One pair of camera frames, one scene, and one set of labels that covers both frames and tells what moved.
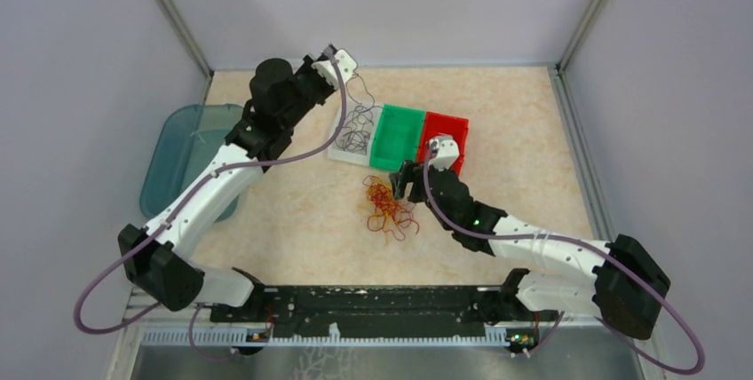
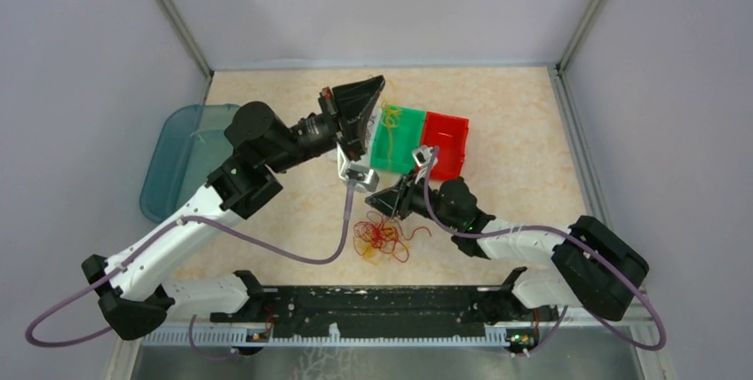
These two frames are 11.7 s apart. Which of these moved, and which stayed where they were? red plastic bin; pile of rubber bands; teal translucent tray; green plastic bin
Moved: pile of rubber bands
Stayed: green plastic bin; red plastic bin; teal translucent tray
